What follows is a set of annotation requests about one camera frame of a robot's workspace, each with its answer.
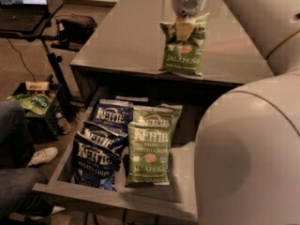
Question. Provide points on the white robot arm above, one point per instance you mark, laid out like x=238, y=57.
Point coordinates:
x=247, y=148

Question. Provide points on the dark bag on stand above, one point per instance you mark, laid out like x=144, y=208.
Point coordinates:
x=73, y=31

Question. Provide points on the middle blue Kettle chip bag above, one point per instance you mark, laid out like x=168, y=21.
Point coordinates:
x=114, y=141

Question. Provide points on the green snack package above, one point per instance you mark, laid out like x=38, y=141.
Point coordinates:
x=37, y=103

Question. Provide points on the grey counter cabinet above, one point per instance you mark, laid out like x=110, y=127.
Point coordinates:
x=125, y=54

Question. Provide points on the blue kettle chip bag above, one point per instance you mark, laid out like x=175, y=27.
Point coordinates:
x=93, y=166
x=114, y=141
x=113, y=114

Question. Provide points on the small bottle beside crate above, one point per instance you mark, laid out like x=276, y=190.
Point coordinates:
x=63, y=124

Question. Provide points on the black crate with snacks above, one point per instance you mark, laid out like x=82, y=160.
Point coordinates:
x=44, y=128

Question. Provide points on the person's near leg jeans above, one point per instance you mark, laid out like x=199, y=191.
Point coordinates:
x=17, y=196

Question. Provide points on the green jalapeno chip bag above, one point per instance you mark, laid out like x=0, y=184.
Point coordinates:
x=162, y=116
x=184, y=57
x=148, y=154

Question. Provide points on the tan box on crate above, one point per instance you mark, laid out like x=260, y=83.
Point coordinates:
x=37, y=86

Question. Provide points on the open grey top drawer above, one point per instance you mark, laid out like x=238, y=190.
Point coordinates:
x=176, y=201

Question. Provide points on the open laptop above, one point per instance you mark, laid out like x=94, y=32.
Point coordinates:
x=22, y=15

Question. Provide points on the rear blue Kettle chip bag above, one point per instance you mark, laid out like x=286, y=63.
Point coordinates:
x=113, y=114

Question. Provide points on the person's leg in jeans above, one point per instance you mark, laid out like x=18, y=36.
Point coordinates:
x=14, y=133

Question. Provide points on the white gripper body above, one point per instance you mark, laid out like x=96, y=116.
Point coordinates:
x=188, y=3

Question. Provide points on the front blue Kettle chip bag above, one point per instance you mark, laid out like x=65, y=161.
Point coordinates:
x=93, y=166

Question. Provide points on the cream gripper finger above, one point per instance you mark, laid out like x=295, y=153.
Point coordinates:
x=184, y=26

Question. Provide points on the white sneaker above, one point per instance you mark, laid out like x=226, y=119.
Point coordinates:
x=43, y=156

